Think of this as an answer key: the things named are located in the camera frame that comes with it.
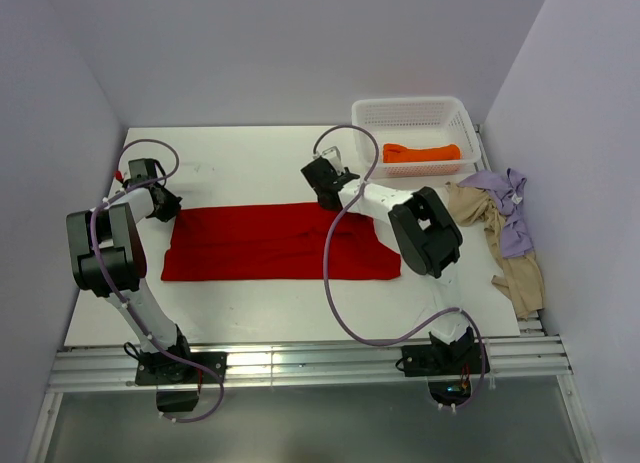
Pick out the aluminium rail frame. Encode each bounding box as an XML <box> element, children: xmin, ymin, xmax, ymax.
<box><xmin>26</xmin><ymin>317</ymin><xmax>601</xmax><ymax>462</ymax></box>

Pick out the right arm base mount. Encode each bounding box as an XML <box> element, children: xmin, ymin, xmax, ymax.
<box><xmin>395</xmin><ymin>327</ymin><xmax>491</xmax><ymax>412</ymax></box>

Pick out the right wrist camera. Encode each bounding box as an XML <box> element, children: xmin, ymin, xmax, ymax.
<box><xmin>313</xmin><ymin>146</ymin><xmax>346</xmax><ymax>175</ymax></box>

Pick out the purple t-shirt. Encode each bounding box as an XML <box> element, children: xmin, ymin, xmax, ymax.
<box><xmin>459</xmin><ymin>168</ymin><xmax>534</xmax><ymax>258</ymax></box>

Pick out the white plastic basket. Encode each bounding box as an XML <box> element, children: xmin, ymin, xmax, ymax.
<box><xmin>351</xmin><ymin>96</ymin><xmax>481</xmax><ymax>179</ymax></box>

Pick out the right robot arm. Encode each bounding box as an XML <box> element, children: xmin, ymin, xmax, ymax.
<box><xmin>301</xmin><ymin>156</ymin><xmax>481</xmax><ymax>373</ymax></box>

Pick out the beige t-shirt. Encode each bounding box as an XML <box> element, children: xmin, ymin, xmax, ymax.
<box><xmin>445</xmin><ymin>182</ymin><xmax>545</xmax><ymax>320</ymax></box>

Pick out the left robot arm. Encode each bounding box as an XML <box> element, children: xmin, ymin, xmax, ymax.
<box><xmin>66</xmin><ymin>158</ymin><xmax>195</xmax><ymax>383</ymax></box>

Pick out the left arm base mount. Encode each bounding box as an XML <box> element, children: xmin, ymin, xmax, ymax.
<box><xmin>135</xmin><ymin>353</ymin><xmax>217</xmax><ymax>416</ymax></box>

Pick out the rolled orange t-shirt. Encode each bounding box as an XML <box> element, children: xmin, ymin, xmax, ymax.
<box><xmin>383</xmin><ymin>143</ymin><xmax>462</xmax><ymax>164</ymax></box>

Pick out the red t-shirt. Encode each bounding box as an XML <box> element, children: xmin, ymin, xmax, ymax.
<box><xmin>161</xmin><ymin>202</ymin><xmax>401</xmax><ymax>282</ymax></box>

